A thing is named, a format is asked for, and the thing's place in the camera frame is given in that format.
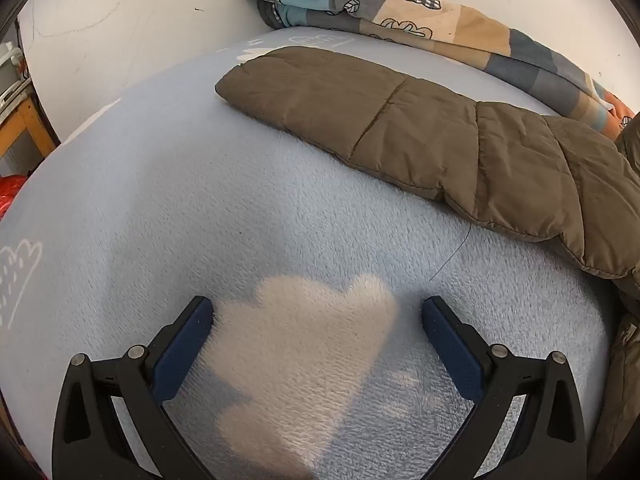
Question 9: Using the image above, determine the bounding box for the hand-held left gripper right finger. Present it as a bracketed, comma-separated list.
[421, 296, 587, 480]

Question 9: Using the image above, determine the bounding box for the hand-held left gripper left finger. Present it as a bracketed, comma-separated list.
[52, 296, 216, 480]

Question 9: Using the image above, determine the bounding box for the brown quilted jacket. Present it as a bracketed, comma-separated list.
[215, 46, 640, 480]

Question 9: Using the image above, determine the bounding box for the light blue cloud bed sheet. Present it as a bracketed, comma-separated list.
[0, 25, 626, 480]

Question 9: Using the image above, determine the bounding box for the red plastic basket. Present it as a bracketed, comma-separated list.
[0, 175, 27, 221]

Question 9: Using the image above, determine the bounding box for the wooden shelf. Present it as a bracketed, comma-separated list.
[0, 94, 58, 161]

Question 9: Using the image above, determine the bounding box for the white grey appliance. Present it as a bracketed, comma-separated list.
[0, 42, 26, 106]

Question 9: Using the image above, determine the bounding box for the patchwork rolled quilt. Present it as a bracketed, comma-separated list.
[230, 0, 640, 138]

